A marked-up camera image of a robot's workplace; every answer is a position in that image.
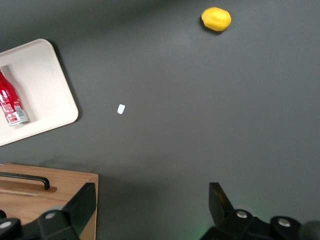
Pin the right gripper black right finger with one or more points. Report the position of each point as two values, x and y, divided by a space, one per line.
240 225

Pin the red coke bottle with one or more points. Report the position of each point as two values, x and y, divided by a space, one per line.
11 100

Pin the small white tape piece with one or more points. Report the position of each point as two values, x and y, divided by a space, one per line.
121 109

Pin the wooden drawer cabinet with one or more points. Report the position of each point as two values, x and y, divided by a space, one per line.
70 185

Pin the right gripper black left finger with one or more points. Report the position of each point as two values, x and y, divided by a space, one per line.
62 225

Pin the yellow lemon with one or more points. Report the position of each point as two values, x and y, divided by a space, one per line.
216 19

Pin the beige rectangular tray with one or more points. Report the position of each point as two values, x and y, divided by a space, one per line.
40 82

